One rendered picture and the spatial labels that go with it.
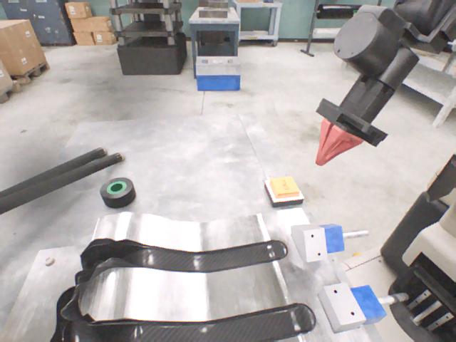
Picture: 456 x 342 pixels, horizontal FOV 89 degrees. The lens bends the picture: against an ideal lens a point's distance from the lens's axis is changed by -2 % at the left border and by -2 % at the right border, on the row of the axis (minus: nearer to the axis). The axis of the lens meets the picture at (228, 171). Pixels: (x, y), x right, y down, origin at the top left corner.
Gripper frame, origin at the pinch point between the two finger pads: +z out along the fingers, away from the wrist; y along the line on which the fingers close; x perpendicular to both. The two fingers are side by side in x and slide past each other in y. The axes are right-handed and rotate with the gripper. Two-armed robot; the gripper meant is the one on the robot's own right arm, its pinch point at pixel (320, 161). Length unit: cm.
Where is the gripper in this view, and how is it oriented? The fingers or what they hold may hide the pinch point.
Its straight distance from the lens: 45.3
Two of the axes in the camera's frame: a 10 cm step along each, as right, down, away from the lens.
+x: 8.2, 1.5, 5.5
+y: 3.7, 5.9, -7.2
